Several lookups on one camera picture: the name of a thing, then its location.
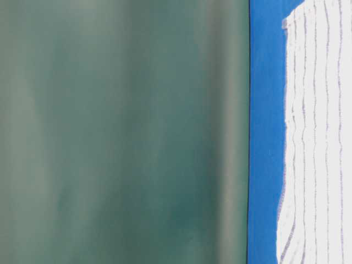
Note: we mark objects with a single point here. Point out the white blue-striped towel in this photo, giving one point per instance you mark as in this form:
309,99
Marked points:
314,214

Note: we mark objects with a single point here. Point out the blue table cloth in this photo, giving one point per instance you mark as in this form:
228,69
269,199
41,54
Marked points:
266,126

